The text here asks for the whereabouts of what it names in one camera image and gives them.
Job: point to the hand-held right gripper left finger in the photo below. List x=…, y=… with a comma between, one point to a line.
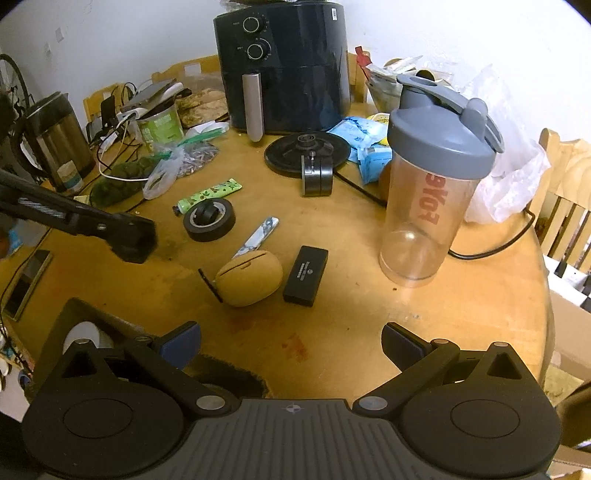
x=182, y=347

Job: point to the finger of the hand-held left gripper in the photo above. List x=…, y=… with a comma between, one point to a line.
x=129, y=236

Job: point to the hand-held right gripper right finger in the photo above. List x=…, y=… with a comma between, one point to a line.
x=400, y=349

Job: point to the bag of green pieces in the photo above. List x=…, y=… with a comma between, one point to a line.
x=115, y=184

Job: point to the green hand cream tube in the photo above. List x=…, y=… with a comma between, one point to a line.
x=207, y=196

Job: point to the tan pouch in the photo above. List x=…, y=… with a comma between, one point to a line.
x=249, y=281

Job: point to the bag of sunflower seeds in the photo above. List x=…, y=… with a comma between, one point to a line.
x=194, y=159

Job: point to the green can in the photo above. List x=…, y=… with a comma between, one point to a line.
x=159, y=129

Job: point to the smartphone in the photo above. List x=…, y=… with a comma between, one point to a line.
x=25, y=286

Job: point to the black rectangular box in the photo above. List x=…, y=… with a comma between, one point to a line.
x=304, y=277

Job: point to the stainless steel kettle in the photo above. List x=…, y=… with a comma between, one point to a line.
x=55, y=138

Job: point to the clear shaker bottle grey lid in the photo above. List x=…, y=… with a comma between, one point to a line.
x=415, y=221

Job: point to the brown paper bags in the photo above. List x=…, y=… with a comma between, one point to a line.
x=203, y=106

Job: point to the cardboard box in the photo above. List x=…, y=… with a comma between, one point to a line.
x=570, y=318

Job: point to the black kettle base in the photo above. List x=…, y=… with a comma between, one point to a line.
x=286, y=154

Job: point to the small black tape roll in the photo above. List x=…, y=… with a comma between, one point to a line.
x=318, y=181

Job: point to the small blue packet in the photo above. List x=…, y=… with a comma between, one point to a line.
x=374, y=161

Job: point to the bicycle wheel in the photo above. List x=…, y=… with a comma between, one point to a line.
x=16, y=83

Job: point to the white plastic bag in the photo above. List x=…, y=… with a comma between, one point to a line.
x=508, y=184

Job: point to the large blue packet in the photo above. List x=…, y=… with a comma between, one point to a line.
x=358, y=129

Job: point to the yellow wipes pack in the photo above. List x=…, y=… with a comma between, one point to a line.
x=381, y=118

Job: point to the dark blue air fryer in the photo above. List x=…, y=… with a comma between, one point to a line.
x=295, y=69

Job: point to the red clip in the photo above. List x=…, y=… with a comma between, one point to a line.
x=362, y=57

